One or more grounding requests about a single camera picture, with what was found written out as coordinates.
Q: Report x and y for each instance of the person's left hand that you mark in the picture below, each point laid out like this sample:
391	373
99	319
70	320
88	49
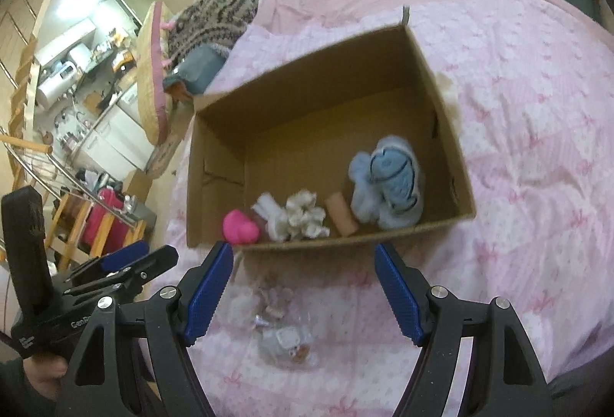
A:
43	371

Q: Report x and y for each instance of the pale pink scrunchie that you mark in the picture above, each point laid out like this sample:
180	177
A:
273	297

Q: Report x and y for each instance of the patterned knit blanket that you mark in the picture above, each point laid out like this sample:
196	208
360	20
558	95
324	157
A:
216	14

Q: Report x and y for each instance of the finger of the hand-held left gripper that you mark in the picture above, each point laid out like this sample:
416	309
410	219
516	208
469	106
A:
124	254
153	261

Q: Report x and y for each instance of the wooden rack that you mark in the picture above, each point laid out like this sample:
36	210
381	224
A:
72	249

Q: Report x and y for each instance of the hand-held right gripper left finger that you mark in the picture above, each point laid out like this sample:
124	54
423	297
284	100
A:
211	292

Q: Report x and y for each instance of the patterned floor rug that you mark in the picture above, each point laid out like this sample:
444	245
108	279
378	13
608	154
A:
160	158

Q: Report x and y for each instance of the clear plastic bag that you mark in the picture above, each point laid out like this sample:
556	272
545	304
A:
288	342

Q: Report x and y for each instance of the red bag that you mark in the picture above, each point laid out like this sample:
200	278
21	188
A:
103	215

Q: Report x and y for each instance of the pink plush toy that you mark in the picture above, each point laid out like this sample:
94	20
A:
240	227

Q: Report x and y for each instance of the brown cardboard box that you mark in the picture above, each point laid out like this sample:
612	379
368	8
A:
297	134

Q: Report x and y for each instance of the white flower scrunchie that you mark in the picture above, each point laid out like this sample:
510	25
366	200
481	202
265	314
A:
302	215

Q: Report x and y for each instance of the person's left forearm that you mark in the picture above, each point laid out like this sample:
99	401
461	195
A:
14	390

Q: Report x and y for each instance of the blue fish plush toy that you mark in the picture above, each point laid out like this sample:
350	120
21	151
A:
388	177

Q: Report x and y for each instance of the grey bin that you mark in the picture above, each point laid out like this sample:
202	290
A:
144	215

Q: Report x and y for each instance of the peach rectangular block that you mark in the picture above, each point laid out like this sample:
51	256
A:
340	213

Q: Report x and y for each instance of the white kitchen cabinets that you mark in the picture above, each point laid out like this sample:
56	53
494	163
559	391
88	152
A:
115	143

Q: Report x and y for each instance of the yellow cushion with pink trim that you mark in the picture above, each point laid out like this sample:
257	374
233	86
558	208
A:
148	76

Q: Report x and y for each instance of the white plush toy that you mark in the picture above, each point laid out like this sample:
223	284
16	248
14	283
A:
271	215

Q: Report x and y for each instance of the metal stair railing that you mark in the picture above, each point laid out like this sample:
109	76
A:
29	143

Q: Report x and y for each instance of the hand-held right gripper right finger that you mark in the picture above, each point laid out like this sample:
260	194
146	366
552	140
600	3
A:
398	297

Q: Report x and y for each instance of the blue-grey pillow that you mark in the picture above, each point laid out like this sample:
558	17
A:
201	67

